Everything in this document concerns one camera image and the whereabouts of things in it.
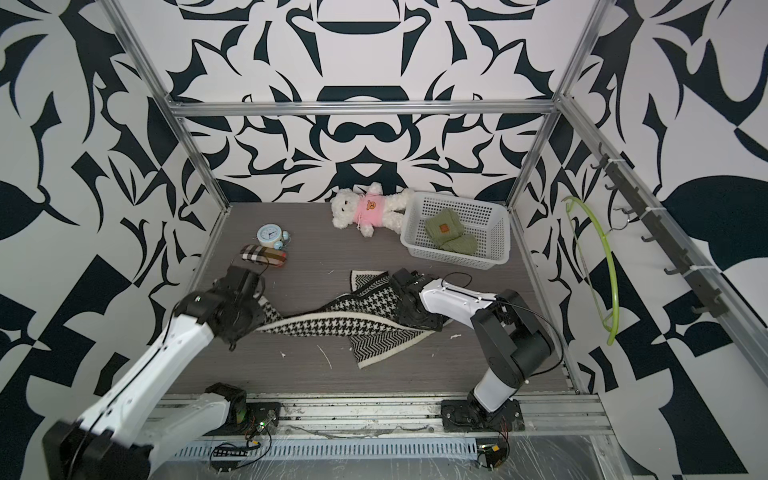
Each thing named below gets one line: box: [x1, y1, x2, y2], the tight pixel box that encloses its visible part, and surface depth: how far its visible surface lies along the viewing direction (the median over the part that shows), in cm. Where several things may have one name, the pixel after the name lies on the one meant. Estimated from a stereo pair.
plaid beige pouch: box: [240, 244, 287, 267], surface depth 104 cm
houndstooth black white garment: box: [256, 270, 453, 369], surface depth 85 cm
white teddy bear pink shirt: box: [331, 182, 414, 237], surface depth 110 cm
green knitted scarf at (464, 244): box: [439, 234, 478, 255], surface depth 104 cm
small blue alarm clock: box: [256, 223, 291, 251], surface depth 107 cm
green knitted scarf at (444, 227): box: [425, 208, 465, 248], surface depth 106 cm
